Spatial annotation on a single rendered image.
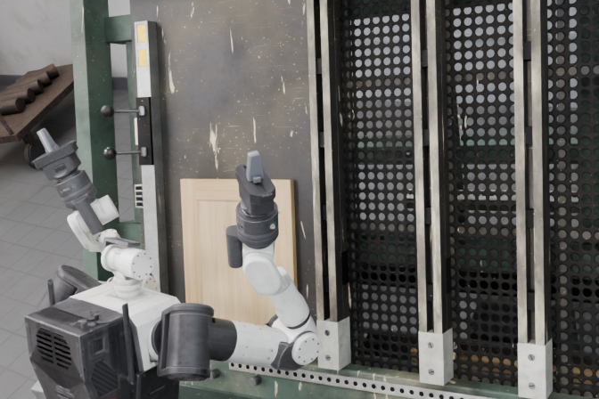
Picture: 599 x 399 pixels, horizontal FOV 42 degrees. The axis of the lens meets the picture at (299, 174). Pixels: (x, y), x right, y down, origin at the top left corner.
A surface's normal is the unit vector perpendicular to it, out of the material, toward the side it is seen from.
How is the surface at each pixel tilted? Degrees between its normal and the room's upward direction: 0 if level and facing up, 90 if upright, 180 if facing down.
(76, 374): 67
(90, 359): 90
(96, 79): 90
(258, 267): 94
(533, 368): 60
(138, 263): 90
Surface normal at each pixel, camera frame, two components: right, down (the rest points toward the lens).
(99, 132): 0.87, 0.00
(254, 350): 0.55, 0.28
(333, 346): -0.50, 0.07
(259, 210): 0.38, 0.54
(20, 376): -0.28, -0.83
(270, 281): -0.02, 0.58
